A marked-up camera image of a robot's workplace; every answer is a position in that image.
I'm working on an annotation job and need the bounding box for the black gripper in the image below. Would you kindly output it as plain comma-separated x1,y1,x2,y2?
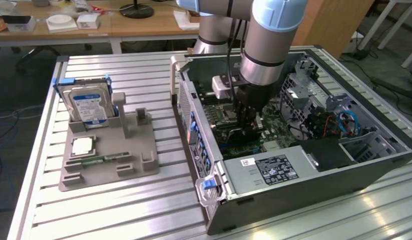
235,83,277,111

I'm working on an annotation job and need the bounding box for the CPU socket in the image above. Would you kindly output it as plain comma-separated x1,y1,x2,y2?
219,104,239,121

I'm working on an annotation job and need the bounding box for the metal disk bay cage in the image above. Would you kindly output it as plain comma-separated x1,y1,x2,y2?
275,71,331,126

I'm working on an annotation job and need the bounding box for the green motherboard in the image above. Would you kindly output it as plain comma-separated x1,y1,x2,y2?
201,84,303,161

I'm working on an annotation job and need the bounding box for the gray power supply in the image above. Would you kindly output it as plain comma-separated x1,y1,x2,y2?
222,145,319,196

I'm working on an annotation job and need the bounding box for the wooden cabinet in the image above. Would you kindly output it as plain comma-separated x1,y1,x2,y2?
291,0,375,60

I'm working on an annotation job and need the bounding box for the white paper stack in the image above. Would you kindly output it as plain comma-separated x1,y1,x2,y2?
174,9,202,31

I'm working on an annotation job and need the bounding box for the blue case latch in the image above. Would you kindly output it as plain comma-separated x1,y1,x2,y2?
201,178,215,192

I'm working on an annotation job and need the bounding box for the black open PC case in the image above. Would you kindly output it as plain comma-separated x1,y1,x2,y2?
170,44,412,236

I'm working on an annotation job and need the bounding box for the wooden desk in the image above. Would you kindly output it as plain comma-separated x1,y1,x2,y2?
0,0,202,55

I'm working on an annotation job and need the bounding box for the black lamp base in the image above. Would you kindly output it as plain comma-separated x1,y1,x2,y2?
121,0,155,19

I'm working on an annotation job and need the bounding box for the gray parts rack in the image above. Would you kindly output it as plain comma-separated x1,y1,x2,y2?
58,91,161,193

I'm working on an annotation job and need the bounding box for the green RAM stick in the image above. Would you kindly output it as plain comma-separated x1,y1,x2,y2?
66,152,133,166

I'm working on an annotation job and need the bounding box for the silver CPU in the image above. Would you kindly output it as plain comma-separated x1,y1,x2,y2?
71,136,97,155

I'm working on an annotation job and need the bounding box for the small white box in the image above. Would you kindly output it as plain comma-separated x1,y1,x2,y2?
77,13,102,29

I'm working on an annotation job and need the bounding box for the white box with round top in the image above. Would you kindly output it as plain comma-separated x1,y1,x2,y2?
46,14,81,34

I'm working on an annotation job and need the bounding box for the white box with black top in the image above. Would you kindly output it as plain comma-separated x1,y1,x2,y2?
2,15,38,33

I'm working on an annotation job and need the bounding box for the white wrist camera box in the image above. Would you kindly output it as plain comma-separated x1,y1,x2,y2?
211,74,242,100

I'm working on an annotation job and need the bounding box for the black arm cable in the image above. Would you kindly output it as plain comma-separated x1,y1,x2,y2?
226,18,250,101

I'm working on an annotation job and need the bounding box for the orange wire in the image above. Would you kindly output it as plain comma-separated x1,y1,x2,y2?
322,113,338,138

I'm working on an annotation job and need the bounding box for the blue wire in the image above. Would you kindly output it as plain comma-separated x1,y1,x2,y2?
337,110,362,138

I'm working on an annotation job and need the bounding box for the white table frame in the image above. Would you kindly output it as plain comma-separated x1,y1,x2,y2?
357,0,412,69

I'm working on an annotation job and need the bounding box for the hard disk with blue bracket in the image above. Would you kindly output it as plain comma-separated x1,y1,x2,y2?
54,73,114,131

